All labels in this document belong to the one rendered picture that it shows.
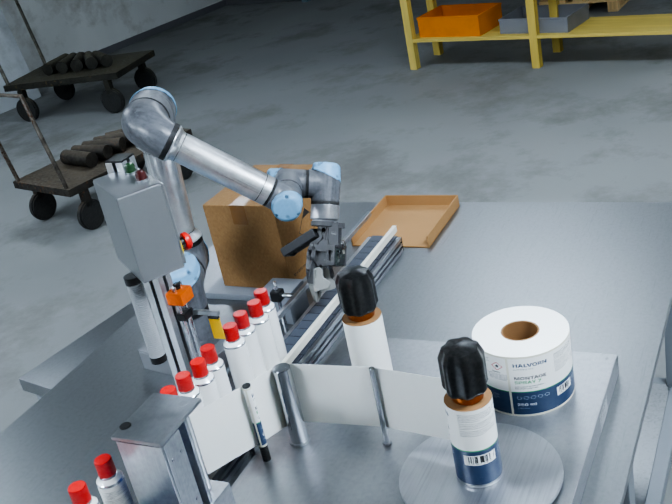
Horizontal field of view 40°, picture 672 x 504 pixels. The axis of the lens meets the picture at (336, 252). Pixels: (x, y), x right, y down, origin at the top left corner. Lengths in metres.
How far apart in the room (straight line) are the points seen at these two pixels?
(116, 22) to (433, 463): 10.22
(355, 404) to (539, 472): 0.39
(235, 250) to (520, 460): 1.20
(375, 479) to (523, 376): 0.36
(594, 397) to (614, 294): 0.51
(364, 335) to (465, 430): 0.40
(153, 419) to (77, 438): 0.65
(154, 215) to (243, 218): 0.80
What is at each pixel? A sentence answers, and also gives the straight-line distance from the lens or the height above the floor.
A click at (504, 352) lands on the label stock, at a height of 1.03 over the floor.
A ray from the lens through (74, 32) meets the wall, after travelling 11.32.
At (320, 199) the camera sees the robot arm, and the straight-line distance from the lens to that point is 2.38.
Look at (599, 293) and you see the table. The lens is 2.45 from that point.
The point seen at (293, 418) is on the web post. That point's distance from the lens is 1.95.
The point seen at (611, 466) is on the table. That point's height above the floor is 0.83.
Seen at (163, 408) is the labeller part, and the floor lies 1.14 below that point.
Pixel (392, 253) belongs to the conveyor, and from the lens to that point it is 2.73.
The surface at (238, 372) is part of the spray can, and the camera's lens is 2.10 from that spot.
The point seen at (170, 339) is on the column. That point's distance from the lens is 2.14.
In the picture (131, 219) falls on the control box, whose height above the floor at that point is 1.42.
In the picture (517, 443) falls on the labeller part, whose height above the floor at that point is 0.89.
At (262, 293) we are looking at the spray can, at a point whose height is 1.08.
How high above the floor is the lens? 2.05
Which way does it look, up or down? 25 degrees down
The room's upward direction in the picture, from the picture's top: 12 degrees counter-clockwise
